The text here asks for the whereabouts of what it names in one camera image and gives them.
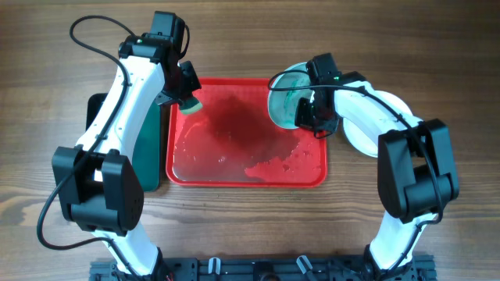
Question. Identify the red plastic tray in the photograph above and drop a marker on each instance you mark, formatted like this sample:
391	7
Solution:
232	142

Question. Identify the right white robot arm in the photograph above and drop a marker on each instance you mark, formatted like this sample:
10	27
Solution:
416	173

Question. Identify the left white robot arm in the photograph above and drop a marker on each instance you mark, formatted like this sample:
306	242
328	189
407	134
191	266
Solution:
96	184

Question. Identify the teal plate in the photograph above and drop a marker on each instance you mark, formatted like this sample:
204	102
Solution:
364	120
282	104

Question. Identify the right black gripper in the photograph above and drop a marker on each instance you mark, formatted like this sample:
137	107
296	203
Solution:
303	119

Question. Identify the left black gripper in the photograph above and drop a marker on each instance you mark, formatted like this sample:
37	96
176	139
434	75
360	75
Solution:
193	83

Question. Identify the black mounting rail base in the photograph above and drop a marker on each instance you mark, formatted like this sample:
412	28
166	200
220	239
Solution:
346	267

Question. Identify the green yellow sponge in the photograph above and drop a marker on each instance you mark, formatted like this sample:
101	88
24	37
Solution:
190	105

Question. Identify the black tray with water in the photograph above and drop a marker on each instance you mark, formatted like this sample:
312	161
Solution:
146	156

